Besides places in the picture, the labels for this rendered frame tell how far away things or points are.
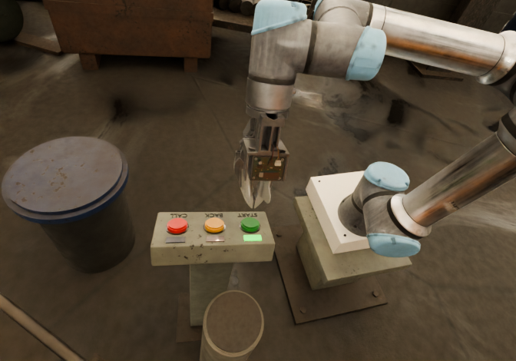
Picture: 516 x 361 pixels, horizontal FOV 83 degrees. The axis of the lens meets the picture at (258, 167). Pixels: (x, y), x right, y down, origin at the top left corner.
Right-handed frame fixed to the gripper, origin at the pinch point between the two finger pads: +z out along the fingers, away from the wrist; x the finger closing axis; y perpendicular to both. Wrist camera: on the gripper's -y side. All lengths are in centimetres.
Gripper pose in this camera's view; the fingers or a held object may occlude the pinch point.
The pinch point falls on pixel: (253, 200)
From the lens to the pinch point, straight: 59.7
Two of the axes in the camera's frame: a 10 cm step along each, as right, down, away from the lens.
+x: 9.8, 0.2, 2.0
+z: -1.1, 8.9, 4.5
